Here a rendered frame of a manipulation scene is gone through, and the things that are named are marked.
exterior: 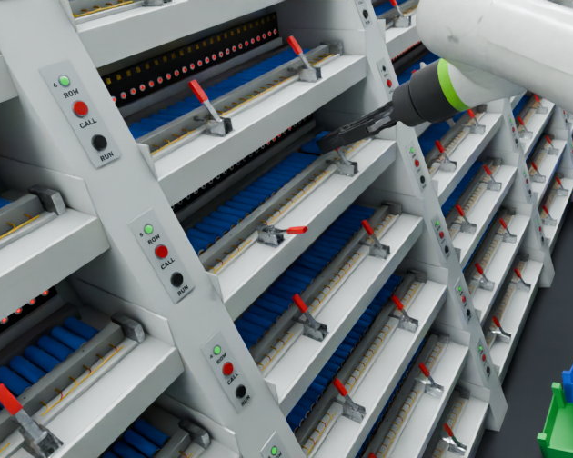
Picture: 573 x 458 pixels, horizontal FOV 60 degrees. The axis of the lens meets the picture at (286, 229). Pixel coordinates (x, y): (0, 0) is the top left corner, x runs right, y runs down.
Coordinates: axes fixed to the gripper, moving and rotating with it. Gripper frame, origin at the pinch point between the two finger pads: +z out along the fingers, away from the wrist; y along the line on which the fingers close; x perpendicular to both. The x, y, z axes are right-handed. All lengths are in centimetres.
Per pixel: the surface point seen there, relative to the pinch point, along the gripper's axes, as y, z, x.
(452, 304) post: 18, 7, -54
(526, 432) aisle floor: 19, 6, -99
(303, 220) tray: -18.9, 0.1, -7.7
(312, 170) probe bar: -5.5, 4.3, -2.8
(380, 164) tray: 9.7, 0.0, -10.3
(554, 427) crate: 22, 0, -99
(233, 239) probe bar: -31.1, 4.0, -3.2
